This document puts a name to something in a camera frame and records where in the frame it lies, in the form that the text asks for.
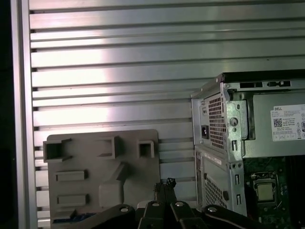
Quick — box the CPU socket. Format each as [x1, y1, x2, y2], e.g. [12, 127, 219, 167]
[252, 177, 282, 208]

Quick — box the silver CPU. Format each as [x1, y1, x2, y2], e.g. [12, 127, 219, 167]
[257, 183, 277, 203]

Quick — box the grey plastic parts rack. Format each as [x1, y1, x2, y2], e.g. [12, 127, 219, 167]
[42, 128, 160, 226]

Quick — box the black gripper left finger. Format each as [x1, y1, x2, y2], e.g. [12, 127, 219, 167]
[88, 183, 167, 229]

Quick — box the green motherboard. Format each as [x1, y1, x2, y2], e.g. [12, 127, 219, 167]
[243, 156, 305, 229]

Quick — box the black silver PC case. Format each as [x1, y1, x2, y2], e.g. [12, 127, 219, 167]
[190, 69, 305, 229]

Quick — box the grey power supply unit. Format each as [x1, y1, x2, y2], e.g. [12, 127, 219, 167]
[245, 94, 305, 158]

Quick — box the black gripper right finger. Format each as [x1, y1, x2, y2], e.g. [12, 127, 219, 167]
[166, 177, 270, 229]

